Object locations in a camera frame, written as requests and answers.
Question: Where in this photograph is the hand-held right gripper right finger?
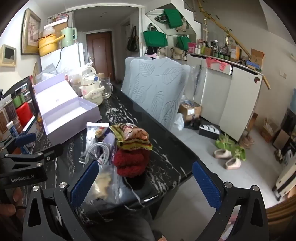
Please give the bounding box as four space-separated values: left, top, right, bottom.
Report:
192 160 270 241

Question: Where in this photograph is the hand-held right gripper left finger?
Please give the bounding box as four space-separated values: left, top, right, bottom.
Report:
22 159 100 241

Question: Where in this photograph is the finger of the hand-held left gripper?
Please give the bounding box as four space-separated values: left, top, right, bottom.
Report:
3 144 64 172
0 134 37 153

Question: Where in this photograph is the clear zip bag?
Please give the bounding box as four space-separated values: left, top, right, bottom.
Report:
84 162 144 204

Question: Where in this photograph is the white cable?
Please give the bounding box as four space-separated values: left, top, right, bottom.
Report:
84 142 114 165

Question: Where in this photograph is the lavender gift box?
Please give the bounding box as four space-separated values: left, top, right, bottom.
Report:
33 72 102 142

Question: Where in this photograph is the red knit sock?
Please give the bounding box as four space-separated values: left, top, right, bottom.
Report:
112 146 151 178

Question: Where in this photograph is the silver snack packet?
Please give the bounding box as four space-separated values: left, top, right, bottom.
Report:
86 122 111 142

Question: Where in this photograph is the person's left hand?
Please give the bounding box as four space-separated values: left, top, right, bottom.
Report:
0 186 23 217

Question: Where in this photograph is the red jar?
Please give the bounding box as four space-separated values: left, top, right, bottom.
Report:
16 103 31 128

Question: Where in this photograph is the brown labelled jar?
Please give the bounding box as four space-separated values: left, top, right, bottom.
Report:
0 102 18 135

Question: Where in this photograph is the beige slipper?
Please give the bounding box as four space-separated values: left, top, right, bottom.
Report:
213 149 232 159
225 158 241 170

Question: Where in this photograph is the green labelled jar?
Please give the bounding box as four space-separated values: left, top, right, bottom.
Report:
12 91 26 108

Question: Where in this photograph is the green slipper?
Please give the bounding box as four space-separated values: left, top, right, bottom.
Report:
215 133 236 150
233 147 246 161

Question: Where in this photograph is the black snack pouch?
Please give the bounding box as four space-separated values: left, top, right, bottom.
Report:
2 76 40 121

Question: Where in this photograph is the black white box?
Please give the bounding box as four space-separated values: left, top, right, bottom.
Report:
198 123 221 140

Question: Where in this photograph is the person's dark grey clothing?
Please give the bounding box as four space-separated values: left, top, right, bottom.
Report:
76 202 162 241

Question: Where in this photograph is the brown paper bag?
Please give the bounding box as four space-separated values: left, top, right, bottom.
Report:
239 134 255 149

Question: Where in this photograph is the woven fan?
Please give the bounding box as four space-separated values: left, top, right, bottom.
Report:
32 61 42 79

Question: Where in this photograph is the grey mailer bag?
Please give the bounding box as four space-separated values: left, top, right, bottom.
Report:
35 64 60 80

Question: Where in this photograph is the white plastic bag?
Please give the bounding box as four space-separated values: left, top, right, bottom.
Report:
172 113 185 131

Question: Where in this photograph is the plastic bag of food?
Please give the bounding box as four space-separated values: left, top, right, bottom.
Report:
68 68 84 96

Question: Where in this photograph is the printed cardboard box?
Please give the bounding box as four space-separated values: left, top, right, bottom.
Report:
178 101 202 123

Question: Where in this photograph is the cream flat case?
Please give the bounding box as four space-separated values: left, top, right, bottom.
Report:
273 160 296 201

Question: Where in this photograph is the cream plush water bottle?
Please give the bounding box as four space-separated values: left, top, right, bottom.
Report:
79 67 105 106

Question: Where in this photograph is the glass mug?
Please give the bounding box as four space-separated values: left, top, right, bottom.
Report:
98 76 114 100

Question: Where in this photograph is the white cabinet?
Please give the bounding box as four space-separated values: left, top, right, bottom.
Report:
187 52 264 142

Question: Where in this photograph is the white fridge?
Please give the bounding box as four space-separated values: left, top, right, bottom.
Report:
40 42 85 75

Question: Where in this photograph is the yellow pot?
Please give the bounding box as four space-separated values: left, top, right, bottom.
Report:
38 34 66 57

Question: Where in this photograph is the grey leaf pattern chair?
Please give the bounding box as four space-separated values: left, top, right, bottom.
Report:
129 57 191 131
121 57 139 93

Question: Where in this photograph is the framed picture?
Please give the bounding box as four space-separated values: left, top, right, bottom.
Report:
21 8 42 55

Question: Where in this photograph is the green kettle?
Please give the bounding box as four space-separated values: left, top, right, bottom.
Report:
60 27 77 47

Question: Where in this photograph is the clear plastic bag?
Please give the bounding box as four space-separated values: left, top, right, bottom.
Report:
43 25 56 37

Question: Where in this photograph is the brown door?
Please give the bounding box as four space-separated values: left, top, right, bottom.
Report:
86 31 114 80

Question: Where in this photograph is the large brown cardboard box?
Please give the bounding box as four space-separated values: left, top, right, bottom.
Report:
43 14 70 37

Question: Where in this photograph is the pink cloth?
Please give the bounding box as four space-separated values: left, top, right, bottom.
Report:
205 57 232 72

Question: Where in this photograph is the row of cosmetic bottles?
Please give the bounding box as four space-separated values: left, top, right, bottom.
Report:
188 39 242 61

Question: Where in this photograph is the open cardboard box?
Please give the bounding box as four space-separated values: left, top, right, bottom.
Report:
250 48 265 70

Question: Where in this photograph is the dark hanging bag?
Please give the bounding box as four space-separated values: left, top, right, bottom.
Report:
126 25 140 52

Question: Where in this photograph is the green tote bag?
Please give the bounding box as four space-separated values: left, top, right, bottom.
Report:
176 35 191 50
163 9 184 29
143 30 168 48

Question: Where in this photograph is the bamboo pole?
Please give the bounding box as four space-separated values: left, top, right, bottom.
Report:
196 0 271 90

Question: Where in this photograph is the wall intercom panel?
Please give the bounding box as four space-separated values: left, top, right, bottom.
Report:
0 44 17 67

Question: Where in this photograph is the black power cord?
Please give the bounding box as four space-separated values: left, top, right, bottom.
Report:
54 46 64 70

